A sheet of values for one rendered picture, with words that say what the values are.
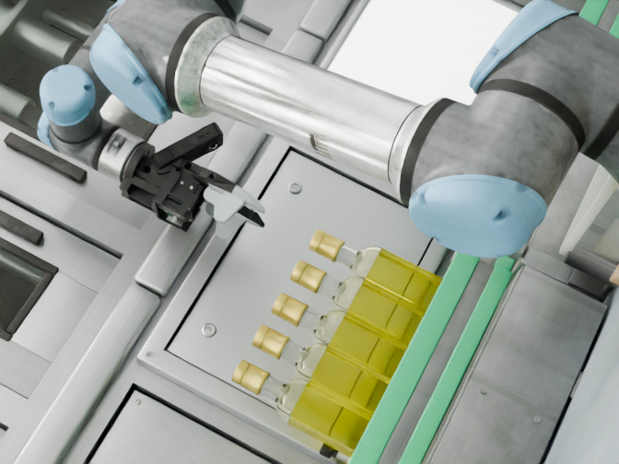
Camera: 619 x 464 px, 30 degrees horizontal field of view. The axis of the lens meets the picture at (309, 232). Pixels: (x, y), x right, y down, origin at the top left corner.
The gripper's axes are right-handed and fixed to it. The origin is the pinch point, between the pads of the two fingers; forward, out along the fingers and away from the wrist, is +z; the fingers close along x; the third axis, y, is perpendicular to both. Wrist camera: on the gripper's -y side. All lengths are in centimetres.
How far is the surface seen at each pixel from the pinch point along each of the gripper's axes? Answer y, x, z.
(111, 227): 9.0, -14.0, -21.9
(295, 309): 11.7, 2.9, 12.2
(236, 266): 5.8, -12.0, -1.0
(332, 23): -42.9, -16.8, -9.0
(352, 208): -12.4, -13.7, 10.4
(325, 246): 0.7, 1.5, 11.4
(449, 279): 1.2, 14.0, 29.6
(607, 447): 23, 51, 50
